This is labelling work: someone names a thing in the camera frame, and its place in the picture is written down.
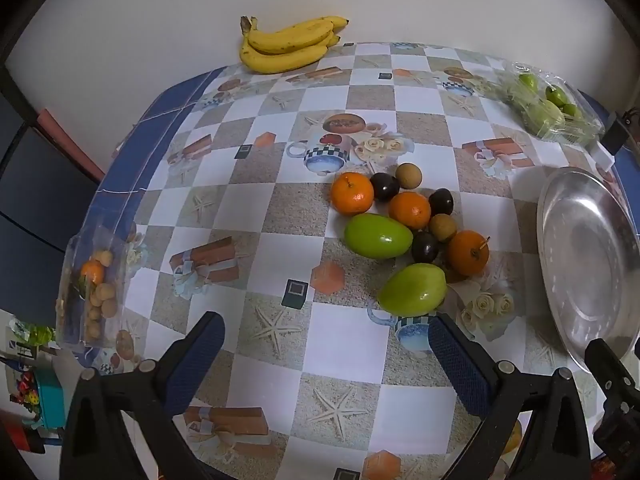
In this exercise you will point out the orange tangerine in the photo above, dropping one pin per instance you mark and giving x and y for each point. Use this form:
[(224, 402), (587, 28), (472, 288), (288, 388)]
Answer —
[(410, 209), (352, 193)]

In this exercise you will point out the dark plum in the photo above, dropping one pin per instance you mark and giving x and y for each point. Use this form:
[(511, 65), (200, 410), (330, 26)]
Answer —
[(425, 247), (441, 202), (385, 187)]

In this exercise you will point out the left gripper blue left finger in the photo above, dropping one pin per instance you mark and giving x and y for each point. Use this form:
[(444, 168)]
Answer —
[(186, 362)]

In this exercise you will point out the clear box of longans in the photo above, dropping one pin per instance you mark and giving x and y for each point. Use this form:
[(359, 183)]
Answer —
[(92, 287)]

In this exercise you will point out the orange with stem stick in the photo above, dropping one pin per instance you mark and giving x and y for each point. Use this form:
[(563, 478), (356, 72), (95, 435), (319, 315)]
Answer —
[(468, 253)]

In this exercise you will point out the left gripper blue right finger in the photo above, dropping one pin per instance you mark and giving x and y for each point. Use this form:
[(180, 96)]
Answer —
[(465, 363)]

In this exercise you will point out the brown longan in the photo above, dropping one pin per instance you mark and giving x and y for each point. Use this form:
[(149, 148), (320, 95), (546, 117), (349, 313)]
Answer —
[(443, 227), (409, 175)]

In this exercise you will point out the black charger on white base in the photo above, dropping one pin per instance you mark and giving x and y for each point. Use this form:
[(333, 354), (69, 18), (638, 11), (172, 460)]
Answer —
[(617, 135)]

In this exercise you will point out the yellow banana bunch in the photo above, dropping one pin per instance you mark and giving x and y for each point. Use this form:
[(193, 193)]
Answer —
[(290, 48)]

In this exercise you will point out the silver metal bowl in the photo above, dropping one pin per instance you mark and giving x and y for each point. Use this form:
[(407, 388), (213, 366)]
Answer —
[(589, 256)]

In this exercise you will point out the green mango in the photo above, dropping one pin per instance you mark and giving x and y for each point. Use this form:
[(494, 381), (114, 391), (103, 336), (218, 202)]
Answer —
[(377, 237), (415, 290)]

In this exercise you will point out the clear box of green fruits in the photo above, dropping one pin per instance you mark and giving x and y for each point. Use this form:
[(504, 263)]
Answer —
[(549, 107)]

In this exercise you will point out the checkered picture tablecloth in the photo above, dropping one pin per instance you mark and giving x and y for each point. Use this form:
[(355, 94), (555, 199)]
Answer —
[(220, 201)]

